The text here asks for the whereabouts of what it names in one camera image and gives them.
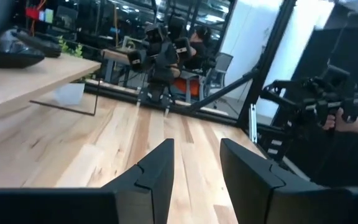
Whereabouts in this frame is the black aluminium table frame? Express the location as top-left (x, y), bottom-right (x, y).
top-left (84, 0), bottom-right (298, 131)

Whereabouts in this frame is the black leaf mini plate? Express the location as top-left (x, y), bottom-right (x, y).
top-left (0, 29), bottom-right (46, 70)

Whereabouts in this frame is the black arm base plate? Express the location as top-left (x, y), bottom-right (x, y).
top-left (135, 93), bottom-right (175, 110)

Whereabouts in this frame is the black station panel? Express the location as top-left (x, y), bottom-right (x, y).
top-left (272, 2), bottom-right (358, 189)

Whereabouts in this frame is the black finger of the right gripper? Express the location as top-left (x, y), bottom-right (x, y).
top-left (173, 37), bottom-right (193, 62)
top-left (127, 50), bottom-right (143, 73)

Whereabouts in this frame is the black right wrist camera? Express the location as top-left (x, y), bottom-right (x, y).
top-left (145, 23), bottom-right (165, 44)

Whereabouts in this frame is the silver aluminium profile piece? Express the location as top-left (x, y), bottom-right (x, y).
top-left (249, 103), bottom-right (259, 143)

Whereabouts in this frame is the person's hand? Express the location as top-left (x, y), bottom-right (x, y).
top-left (321, 108), bottom-right (347, 132)

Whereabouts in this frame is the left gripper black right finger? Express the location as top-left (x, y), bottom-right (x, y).
top-left (219, 138), bottom-right (326, 224)

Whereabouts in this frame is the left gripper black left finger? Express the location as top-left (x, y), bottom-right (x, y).
top-left (101, 138), bottom-right (175, 224)

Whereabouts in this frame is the black teardrop mini plate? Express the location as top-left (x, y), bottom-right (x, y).
top-left (14, 29), bottom-right (63, 58)

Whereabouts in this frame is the wooden shelf with black legs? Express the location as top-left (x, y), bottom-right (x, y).
top-left (0, 51), bottom-right (103, 123)

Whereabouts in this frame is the person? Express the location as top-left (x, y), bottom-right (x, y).
top-left (169, 24), bottom-right (219, 103)

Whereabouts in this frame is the wooden background desk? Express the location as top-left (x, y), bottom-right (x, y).
top-left (101, 48), bottom-right (149, 88)

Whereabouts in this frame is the grey office chair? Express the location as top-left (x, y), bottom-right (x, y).
top-left (197, 52), bottom-right (234, 103)

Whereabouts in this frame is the black leader arm handle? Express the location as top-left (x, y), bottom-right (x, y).
top-left (259, 64), bottom-right (358, 158)

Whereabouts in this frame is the green plant in white pot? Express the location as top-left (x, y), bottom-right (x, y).
top-left (53, 34), bottom-right (86, 106)

